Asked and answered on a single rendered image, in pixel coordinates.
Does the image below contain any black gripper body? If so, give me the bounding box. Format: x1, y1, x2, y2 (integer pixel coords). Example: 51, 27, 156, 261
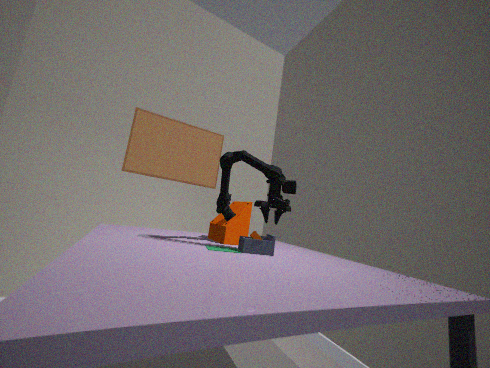
254, 191, 291, 212

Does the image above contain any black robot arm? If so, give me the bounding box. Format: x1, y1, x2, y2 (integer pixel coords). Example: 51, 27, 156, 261
216, 150, 297, 221

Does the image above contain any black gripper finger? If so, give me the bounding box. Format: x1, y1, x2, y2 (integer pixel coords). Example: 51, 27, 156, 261
259, 208, 270, 223
275, 210, 286, 224

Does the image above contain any orange l-shaped part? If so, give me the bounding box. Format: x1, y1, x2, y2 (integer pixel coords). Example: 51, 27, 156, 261
250, 231, 263, 240

